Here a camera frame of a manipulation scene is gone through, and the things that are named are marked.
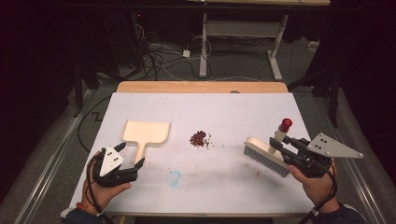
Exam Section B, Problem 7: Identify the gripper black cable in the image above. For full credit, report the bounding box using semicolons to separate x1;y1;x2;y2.
298;161;339;224
86;154;114;224

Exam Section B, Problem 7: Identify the pile of red beans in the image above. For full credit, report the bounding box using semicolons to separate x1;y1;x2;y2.
189;130;216;149

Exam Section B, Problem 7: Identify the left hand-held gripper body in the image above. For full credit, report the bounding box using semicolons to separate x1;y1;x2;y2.
92;146;138;189

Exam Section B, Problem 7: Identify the white table sheet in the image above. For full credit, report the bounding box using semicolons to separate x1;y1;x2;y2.
68;91;316;217

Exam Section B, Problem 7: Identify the cream plastic dustpan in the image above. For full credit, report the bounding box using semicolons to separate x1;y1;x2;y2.
120;119;172;166

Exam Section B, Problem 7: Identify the white brush with red tip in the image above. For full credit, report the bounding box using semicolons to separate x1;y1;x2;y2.
243;117;294;179

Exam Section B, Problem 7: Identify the white-framed desk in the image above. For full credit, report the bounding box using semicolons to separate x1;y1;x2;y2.
186;0;332;82

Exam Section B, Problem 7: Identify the person's left hand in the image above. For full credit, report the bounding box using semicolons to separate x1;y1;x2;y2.
81;150;133;215

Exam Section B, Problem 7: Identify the dark metal stand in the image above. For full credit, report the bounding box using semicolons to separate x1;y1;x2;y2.
329;68;342;129

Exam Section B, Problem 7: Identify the black floor cable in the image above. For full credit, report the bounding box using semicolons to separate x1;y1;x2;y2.
77;94;112;154

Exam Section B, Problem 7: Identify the person's right hand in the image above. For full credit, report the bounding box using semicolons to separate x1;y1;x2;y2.
288;157;340;215

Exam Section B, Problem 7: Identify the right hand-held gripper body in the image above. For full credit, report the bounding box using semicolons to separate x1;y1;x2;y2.
289;133;364;179

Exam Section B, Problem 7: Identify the bundle of floor cables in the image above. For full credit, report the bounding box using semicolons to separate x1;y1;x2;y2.
129;22;214;82

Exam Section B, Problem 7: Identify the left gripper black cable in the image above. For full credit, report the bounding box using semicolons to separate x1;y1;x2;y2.
86;154;114;224

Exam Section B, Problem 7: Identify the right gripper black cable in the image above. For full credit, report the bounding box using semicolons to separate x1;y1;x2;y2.
298;161;339;224

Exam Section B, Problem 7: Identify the metal floor rail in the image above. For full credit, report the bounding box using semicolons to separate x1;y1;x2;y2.
21;89;94;224
337;124;390;224

